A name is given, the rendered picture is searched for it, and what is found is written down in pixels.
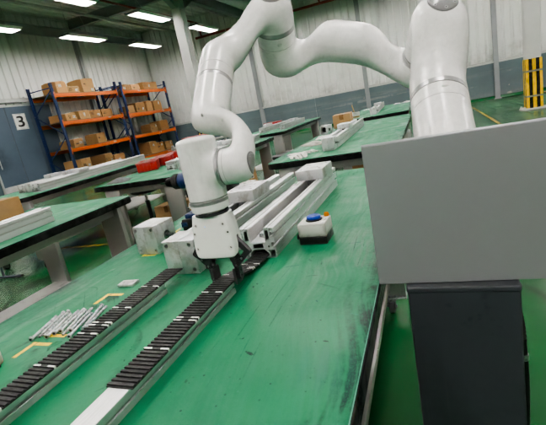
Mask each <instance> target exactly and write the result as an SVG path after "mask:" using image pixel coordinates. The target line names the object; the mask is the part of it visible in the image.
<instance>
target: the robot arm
mask: <svg viewBox="0 0 546 425"><path fill-rule="evenodd" d="M256 40H257V41H258V46H259V51H260V58H261V61H262V63H263V65H264V68H265V70H266V71H267V72H268V73H270V74H271V75H273V76H276V77H278V78H289V77H293V76H295V75H297V74H299V73H300V72H301V71H303V70H304V69H306V68H308V67H311V66H312V65H314V64H318V63H321V62H339V63H349V64H356V65H360V66H363V67H369V68H371V69H373V70H375V71H378V72H380V73H382V74H383V75H385V76H387V77H388V78H391V79H392V80H393V81H395V82H397V83H399V84H401V85H403V86H405V87H406V88H408V89H409V99H410V109H411V117H412V125H413V133H414V137H421V136H427V135H433V134H438V133H444V132H455V131H461V130H466V129H472V128H476V126H475V122H474V114H473V110H472V105H471V101H470V97H469V92H468V85H467V81H466V72H467V63H468V44H469V20H468V12H467V10H466V8H465V6H464V5H463V3H462V2H461V0H422V1H421V2H420V3H419V5H418V6H417V7H416V9H415V11H414V13H413V15H412V18H411V20H410V24H409V32H408V36H407V41H406V46H405V48H401V47H398V46H396V45H394V44H393V43H391V42H390V41H389V40H388V39H387V37H386V36H385V35H384V33H383V32H382V31H381V30H380V29H378V28H377V27H375V26H373V25H371V24H367V23H363V22H358V21H350V20H336V19H335V20H329V21H326V22H324V23H322V24H321V25H320V26H319V27H318V28H317V29H316V30H315V31H314V32H313V33H312V34H311V35H310V36H309V37H308V38H306V39H303V40H299V39H298V38H296V37H295V29H294V18H293V11H292V4H291V2H290V0H252V1H251V2H250V3H249V5H248V6H247V8H246V9H245V10H244V12H243V14H242V16H241V17H240V19H239V20H238V22H237V23H236V24H235V25H234V26H233V27H232V28H231V29H230V30H229V31H227V32H226V33H224V34H222V35H220V36H218V37H217V38H215V39H213V40H211V41H210V42H208V43H207V44H206V45H205V47H204V48H203V50H202V52H201V58H200V62H199V67H198V73H197V77H196V82H195V92H194V98H193V104H192V109H191V122H192V125H193V127H194V128H195V129H196V130H197V131H198V132H201V133H204V134H207V135H202V136H198V137H190V138H186V139H183V140H181V141H178V142H177V143H176V144H175V147H176V150H177V154H178V157H179V163H180V167H181V170H182V174H183V177H184V181H185V187H186V190H187V194H188V197H189V201H190V203H189V208H190V209H191V211H192V213H194V214H195V215H194V216H192V230H193V237H194V242H195V250H194V252H193V256H194V257H195V258H197V259H198V260H200V261H201V262H202V263H203V264H204V265H205V266H206V269H209V272H210V275H211V279H212V281H213V282H215V280H217V278H219V277H220V276H221V273H220V269H219V265H218V264H216V259H218V258H229V259H230V261H231V262H232V263H233V266H234V268H233V276H234V281H235V284H237V285H238V284H240V283H241V282H242V281H243V279H244V271H243V268H242V263H243V262H244V260H245V258H246V257H247V256H248V255H249V253H250V252H251V251H252V249H251V248H250V247H249V246H248V245H247V244H246V243H245V242H244V241H243V240H242V236H241V233H240V230H239V227H238V223H237V220H236V218H235V216H234V214H233V211H232V209H229V208H228V206H229V205H230V202H229V199H228V192H227V187H226V185H231V184H238V183H242V182H245V181H247V180H249V179H251V177H252V176H253V174H254V166H255V144H254V137H253V135H252V133H251V131H250V130H249V128H248V126H247V125H246V124H245V123H244V121H243V120H242V119H241V118H240V117H238V116H237V115H235V114H234V113H232V112H231V111H230V105H231V98H232V91H233V76H234V72H235V71H236V70H237V69H238V68H239V67H240V66H241V65H242V63H243V62H244V60H245V58H246V56H247V55H248V54H249V52H250V50H251V48H252V46H253V44H254V43H255V41H256ZM212 135H213V136H212ZM214 136H222V137H229V138H232V143H231V145H230V146H229V147H228V148H223V149H218V147H217V143H216V139H215V137H214ZM239 250H242V251H243V254H242V255H240V254H239V252H238V251H239Z"/></svg>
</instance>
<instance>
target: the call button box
mask: <svg viewBox="0 0 546 425"><path fill-rule="evenodd" d="M297 229H298V234H297V239H299V240H300V244H301V245H316V244H328V243H329V240H330V239H331V237H332V235H333V234H334V231H333V228H332V221H331V216H330V215H329V216H327V217H325V216H324V215H322V216H321V218H319V219H316V220H307V217H305V218H304V219H303V220H302V221H301V222H300V223H299V224H298V226H297Z"/></svg>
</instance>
